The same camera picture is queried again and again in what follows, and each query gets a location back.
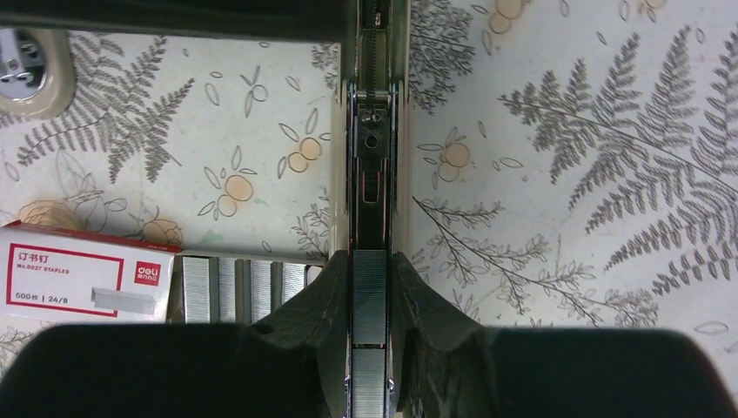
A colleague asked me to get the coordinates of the silver staple strip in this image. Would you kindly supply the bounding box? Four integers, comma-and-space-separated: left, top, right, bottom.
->
352, 250, 387, 346

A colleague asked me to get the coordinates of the floral table mat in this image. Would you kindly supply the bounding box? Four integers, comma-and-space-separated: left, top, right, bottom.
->
1, 1, 737, 388

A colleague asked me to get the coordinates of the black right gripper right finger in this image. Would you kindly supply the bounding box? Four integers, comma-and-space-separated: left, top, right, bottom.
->
392, 253, 737, 417

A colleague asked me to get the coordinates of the silver staple strip tray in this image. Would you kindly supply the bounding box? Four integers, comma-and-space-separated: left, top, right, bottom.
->
167, 250, 326, 325

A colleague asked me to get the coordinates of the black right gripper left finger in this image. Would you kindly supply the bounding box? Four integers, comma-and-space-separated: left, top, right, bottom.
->
1, 251, 349, 417

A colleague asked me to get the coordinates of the beige and black stapler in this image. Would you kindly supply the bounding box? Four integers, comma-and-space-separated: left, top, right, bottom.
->
331, 1, 411, 417

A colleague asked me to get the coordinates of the white red staple box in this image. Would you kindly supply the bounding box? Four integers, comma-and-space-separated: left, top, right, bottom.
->
1, 221, 180, 323

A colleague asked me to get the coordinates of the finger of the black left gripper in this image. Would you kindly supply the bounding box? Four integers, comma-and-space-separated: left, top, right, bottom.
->
1, 0, 355, 42

